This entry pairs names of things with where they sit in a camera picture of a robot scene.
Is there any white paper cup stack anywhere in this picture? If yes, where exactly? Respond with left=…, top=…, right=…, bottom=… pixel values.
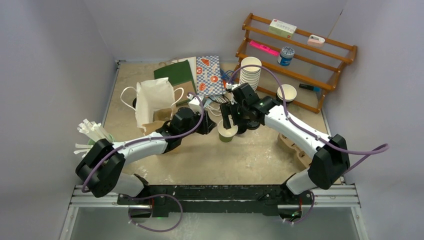
left=239, top=56, right=262, bottom=91

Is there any blue checkered paper bag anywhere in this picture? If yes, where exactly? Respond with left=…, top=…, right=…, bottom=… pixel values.
left=195, top=55, right=230, bottom=104

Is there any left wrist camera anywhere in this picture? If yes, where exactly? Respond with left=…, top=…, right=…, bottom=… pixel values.
left=187, top=92, right=205, bottom=115

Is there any black cup with white cup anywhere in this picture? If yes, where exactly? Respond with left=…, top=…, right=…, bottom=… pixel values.
left=275, top=84, right=297, bottom=105

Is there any brown kraft paper bag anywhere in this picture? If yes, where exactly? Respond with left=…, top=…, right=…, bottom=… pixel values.
left=120, top=77, right=186, bottom=136

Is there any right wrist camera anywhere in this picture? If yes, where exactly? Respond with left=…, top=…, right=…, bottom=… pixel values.
left=225, top=83, right=241, bottom=93

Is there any white green box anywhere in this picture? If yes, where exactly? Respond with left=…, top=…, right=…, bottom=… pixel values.
left=268, top=18, right=297, bottom=39

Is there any blue lidded jar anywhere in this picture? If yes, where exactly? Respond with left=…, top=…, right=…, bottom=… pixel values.
left=277, top=46, right=295, bottom=66

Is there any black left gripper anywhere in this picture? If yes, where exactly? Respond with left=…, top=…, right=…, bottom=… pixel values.
left=180, top=107, right=216, bottom=139

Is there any green paper coffee cup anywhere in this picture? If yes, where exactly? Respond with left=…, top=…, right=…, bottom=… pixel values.
left=217, top=119, right=238, bottom=143

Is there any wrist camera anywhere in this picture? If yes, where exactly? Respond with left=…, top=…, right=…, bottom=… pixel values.
left=187, top=92, right=205, bottom=115
left=225, top=83, right=241, bottom=93

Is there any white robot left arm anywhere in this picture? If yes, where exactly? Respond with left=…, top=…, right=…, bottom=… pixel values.
left=75, top=107, right=217, bottom=205

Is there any wooden shelf rack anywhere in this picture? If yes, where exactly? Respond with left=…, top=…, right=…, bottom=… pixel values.
left=235, top=12, right=358, bottom=114

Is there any green cup of stirrers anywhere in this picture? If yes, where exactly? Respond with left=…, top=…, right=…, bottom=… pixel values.
left=73, top=119, right=115, bottom=158

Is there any green paper bag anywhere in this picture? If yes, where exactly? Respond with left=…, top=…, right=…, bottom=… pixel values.
left=153, top=60, right=196, bottom=93

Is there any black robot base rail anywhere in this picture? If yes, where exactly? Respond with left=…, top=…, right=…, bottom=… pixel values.
left=117, top=181, right=313, bottom=219

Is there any black blue marker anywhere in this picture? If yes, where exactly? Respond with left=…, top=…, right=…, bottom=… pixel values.
left=299, top=83, right=321, bottom=92

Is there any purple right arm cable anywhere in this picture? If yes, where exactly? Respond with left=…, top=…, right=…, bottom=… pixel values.
left=228, top=64, right=390, bottom=173

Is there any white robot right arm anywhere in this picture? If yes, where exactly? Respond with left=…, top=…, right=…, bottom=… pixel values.
left=220, top=83, right=350, bottom=204

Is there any pink white tape dispenser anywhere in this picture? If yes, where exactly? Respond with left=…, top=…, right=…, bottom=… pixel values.
left=307, top=34, right=326, bottom=48

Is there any pink highlighter pen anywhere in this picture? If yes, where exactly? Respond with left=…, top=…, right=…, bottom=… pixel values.
left=249, top=40, right=280, bottom=57

